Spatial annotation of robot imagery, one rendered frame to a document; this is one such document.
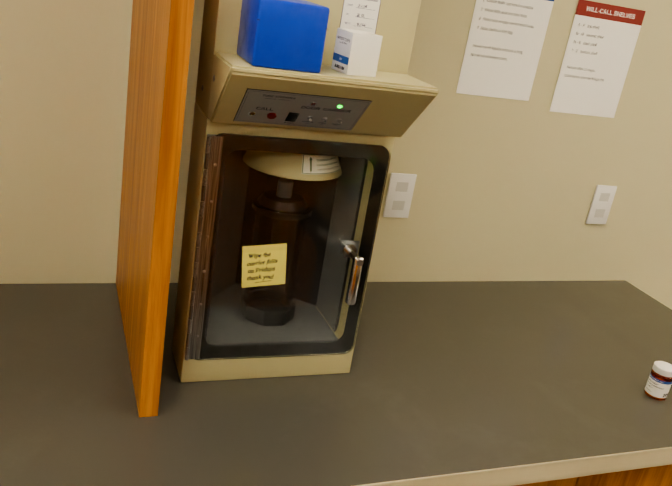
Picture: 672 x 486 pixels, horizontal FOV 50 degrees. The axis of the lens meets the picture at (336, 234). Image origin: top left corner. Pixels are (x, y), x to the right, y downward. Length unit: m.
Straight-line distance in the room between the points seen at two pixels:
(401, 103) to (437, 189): 0.73
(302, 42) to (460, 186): 0.92
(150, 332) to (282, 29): 0.49
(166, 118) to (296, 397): 0.55
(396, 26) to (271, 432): 0.68
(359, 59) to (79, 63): 0.65
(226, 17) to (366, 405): 0.70
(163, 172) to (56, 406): 0.43
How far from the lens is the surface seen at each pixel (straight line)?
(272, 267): 1.21
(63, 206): 1.59
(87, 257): 1.64
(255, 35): 1.00
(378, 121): 1.14
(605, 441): 1.43
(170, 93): 1.00
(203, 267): 1.18
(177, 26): 0.99
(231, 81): 1.00
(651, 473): 1.56
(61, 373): 1.32
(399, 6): 1.18
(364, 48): 1.07
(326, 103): 1.07
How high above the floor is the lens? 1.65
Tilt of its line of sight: 20 degrees down
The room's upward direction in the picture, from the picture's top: 10 degrees clockwise
